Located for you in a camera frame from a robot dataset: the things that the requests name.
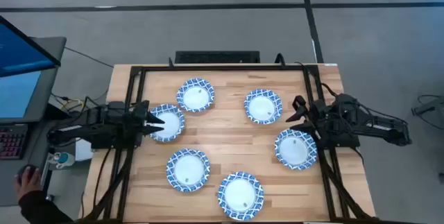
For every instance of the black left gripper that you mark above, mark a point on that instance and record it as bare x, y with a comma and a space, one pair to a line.
137, 123

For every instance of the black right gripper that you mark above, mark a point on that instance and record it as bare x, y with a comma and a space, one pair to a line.
317, 118

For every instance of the blue patterned paper bowl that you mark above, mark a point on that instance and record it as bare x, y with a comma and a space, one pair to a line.
262, 107
173, 127
294, 151
195, 97
240, 196
188, 170

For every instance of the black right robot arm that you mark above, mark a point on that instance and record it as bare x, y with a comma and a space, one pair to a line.
378, 125

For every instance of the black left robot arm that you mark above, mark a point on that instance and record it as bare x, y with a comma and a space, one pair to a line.
79, 130

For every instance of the person's forearm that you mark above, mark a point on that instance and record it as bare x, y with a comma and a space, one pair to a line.
41, 210

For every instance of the white box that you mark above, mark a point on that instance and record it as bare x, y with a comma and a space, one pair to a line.
83, 149

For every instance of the black floor grille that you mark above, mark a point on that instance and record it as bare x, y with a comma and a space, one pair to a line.
215, 57

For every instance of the white bottle teal cap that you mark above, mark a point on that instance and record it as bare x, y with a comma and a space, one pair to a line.
64, 159

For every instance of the grey desk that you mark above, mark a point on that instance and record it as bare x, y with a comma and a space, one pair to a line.
33, 163

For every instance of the black caster wheel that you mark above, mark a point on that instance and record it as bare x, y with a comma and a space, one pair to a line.
48, 198

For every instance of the dark metal floor stand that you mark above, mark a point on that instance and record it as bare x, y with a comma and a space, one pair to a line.
428, 107

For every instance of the black computer mouse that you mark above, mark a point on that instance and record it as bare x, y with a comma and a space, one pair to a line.
28, 169

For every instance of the grey computer monitor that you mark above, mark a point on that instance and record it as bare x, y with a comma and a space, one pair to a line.
17, 95

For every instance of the person's hand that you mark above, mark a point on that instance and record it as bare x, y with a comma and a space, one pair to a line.
26, 186

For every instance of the backlit black keyboard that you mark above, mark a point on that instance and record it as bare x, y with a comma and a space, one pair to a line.
12, 144

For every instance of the thin black computer monitor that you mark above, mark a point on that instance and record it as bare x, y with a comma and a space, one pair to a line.
21, 54

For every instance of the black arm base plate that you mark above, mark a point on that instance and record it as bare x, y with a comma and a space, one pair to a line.
343, 143
114, 144

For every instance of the black metal rig frame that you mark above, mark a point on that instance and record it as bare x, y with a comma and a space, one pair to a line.
225, 68

